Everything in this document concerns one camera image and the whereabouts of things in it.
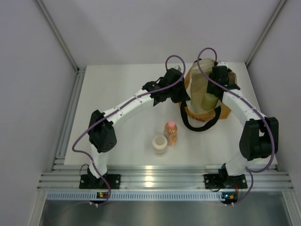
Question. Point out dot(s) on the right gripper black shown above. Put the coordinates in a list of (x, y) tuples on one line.
[(209, 90)]

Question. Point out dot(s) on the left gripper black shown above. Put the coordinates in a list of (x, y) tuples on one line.
[(184, 96)]

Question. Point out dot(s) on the green bottle white cap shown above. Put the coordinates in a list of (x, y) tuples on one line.
[(209, 101)]

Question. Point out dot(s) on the tan canvas bag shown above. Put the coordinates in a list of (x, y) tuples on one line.
[(194, 117)]

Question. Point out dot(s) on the orange bottle pink cap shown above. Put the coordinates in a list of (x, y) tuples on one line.
[(170, 132)]

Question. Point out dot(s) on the cream jar bottle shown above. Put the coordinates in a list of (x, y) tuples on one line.
[(159, 145)]

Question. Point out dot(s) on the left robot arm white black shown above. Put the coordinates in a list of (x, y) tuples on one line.
[(103, 125)]

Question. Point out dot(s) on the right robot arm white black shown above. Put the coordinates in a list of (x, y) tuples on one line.
[(259, 138)]

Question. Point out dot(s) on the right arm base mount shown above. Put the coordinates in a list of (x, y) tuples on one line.
[(215, 182)]

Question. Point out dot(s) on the right aluminium frame post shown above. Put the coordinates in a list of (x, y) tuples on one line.
[(281, 4)]

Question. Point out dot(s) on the aluminium frame post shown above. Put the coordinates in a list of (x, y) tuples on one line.
[(56, 33), (281, 4)]

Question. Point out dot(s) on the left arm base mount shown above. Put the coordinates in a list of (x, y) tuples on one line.
[(90, 182)]

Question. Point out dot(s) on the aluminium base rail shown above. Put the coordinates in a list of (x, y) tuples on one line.
[(135, 178)]

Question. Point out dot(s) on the grey slotted cable duct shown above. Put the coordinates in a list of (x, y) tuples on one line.
[(139, 196)]

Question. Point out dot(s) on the left aluminium frame post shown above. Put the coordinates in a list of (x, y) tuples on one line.
[(56, 33)]

